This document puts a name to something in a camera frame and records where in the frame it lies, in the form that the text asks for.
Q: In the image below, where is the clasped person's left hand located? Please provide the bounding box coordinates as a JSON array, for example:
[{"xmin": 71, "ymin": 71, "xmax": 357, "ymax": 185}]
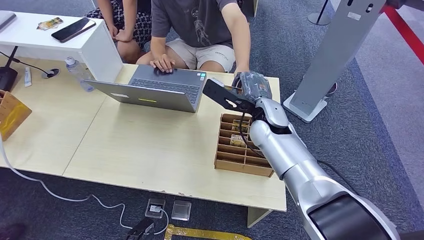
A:
[{"xmin": 114, "ymin": 28, "xmax": 135, "ymax": 43}]

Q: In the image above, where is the clasped person's right hand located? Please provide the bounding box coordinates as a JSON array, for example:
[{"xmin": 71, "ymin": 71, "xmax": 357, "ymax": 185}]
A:
[{"xmin": 107, "ymin": 25, "xmax": 120, "ymax": 43}]

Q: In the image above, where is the person's left hand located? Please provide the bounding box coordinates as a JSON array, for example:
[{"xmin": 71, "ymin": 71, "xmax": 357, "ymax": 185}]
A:
[{"xmin": 233, "ymin": 64, "xmax": 251, "ymax": 76}]

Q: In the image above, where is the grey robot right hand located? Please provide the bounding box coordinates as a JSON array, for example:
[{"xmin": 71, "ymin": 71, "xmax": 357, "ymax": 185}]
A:
[{"xmin": 231, "ymin": 71, "xmax": 274, "ymax": 104}]

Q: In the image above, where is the person's right hand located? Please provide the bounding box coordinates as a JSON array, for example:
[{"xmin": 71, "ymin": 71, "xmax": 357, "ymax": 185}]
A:
[{"xmin": 149, "ymin": 53, "xmax": 177, "ymax": 74}]

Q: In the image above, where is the person in patterned clothing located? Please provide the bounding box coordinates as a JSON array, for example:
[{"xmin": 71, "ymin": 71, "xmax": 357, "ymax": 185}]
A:
[{"xmin": 85, "ymin": 0, "xmax": 153, "ymax": 64}]

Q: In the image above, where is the person in grey shirt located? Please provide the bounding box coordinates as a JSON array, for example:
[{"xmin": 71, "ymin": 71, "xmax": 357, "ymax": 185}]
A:
[{"xmin": 135, "ymin": 0, "xmax": 253, "ymax": 76}]

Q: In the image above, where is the brown cardboard card holder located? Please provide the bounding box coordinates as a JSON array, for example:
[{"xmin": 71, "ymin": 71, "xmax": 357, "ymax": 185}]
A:
[{"xmin": 213, "ymin": 112, "xmax": 276, "ymax": 178}]

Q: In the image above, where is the grey laptop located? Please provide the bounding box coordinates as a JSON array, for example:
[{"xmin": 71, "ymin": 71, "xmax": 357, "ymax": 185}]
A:
[{"xmin": 83, "ymin": 64, "xmax": 208, "ymax": 115}]

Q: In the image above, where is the black smartphone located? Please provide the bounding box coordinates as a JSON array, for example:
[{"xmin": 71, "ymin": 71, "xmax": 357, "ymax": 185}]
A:
[{"xmin": 50, "ymin": 17, "xmax": 97, "ymax": 44}]

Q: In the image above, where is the clear plastic water bottle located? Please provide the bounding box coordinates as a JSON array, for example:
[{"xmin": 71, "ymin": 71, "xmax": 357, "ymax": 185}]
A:
[{"xmin": 64, "ymin": 56, "xmax": 96, "ymax": 93}]

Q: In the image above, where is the stack of printed cards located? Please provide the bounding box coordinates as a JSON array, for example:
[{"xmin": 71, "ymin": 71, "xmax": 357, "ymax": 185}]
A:
[{"xmin": 36, "ymin": 17, "xmax": 64, "ymax": 32}]

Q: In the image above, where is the white desk shelf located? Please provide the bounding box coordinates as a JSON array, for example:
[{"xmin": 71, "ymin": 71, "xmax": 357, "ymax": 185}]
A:
[{"xmin": 0, "ymin": 11, "xmax": 124, "ymax": 84}]

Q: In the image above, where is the grey kiosk stand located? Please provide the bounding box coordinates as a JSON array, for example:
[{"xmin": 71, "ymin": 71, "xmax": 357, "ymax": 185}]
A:
[{"xmin": 282, "ymin": 0, "xmax": 388, "ymax": 124}]

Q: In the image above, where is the grey closed device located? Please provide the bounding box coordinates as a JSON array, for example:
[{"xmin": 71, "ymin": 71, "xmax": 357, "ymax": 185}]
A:
[{"xmin": 0, "ymin": 10, "xmax": 17, "ymax": 32}]

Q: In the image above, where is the black monitor stand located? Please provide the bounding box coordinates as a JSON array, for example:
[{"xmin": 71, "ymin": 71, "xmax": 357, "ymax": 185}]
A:
[{"xmin": 0, "ymin": 45, "xmax": 20, "ymax": 93}]

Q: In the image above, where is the pale table leg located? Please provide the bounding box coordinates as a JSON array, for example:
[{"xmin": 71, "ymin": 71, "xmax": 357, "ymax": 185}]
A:
[{"xmin": 246, "ymin": 206, "xmax": 275, "ymax": 229}]

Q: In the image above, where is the metal floor socket plate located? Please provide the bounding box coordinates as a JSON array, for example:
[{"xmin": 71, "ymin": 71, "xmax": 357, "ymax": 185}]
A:
[{"xmin": 170, "ymin": 200, "xmax": 193, "ymax": 222}]

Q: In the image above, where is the floor socket with plug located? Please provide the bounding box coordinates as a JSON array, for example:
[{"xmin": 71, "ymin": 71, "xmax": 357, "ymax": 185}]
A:
[{"xmin": 144, "ymin": 198, "xmax": 167, "ymax": 220}]

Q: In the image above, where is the yellow floor tape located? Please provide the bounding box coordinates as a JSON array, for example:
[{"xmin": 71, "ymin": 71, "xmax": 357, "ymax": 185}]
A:
[{"xmin": 163, "ymin": 224, "xmax": 253, "ymax": 240}]

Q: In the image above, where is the red floor stripe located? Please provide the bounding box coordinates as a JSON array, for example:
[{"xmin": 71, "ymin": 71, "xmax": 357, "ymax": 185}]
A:
[{"xmin": 379, "ymin": 4, "xmax": 424, "ymax": 66}]

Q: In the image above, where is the black power adapter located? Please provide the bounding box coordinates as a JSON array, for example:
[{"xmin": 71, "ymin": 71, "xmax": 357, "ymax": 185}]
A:
[{"xmin": 124, "ymin": 217, "xmax": 156, "ymax": 240}]

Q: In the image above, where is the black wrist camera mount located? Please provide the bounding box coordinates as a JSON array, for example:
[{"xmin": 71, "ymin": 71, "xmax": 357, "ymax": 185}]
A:
[{"xmin": 202, "ymin": 78, "xmax": 263, "ymax": 116}]

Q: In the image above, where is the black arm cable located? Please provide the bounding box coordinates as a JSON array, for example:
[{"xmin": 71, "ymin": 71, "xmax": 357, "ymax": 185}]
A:
[{"xmin": 238, "ymin": 112, "xmax": 267, "ymax": 157}]

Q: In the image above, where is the grey desk cable grommet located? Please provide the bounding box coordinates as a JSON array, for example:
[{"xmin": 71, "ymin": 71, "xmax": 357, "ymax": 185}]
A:
[{"xmin": 41, "ymin": 68, "xmax": 61, "ymax": 80}]

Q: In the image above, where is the thin black desk cable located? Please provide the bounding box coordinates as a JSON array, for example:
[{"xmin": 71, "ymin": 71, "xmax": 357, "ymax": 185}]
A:
[{"xmin": 0, "ymin": 51, "xmax": 55, "ymax": 78}]

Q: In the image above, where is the metal stanchion post base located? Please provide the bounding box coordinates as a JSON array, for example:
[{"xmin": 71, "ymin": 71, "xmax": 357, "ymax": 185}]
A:
[{"xmin": 307, "ymin": 0, "xmax": 333, "ymax": 27}]

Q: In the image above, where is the white power cable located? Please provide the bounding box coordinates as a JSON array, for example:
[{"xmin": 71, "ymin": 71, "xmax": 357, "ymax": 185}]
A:
[{"xmin": 0, "ymin": 137, "xmax": 170, "ymax": 236}]

